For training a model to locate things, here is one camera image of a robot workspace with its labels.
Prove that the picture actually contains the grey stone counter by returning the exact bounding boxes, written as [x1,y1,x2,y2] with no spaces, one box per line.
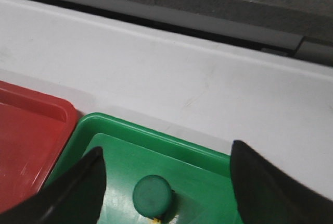
[33,0,332,66]

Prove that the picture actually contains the green plastic tray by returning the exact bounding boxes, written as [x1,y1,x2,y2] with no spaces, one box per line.
[47,113,241,223]

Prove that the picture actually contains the green mushroom push button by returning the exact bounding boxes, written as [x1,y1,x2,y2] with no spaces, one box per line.
[132,175,178,223]

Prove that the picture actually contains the red plastic tray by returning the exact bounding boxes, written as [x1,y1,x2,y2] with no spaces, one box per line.
[1,81,78,212]

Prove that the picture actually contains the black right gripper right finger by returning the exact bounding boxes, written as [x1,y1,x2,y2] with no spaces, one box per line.
[229,140,332,223]

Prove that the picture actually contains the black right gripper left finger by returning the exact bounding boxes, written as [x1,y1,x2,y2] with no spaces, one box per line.
[1,147,106,223]

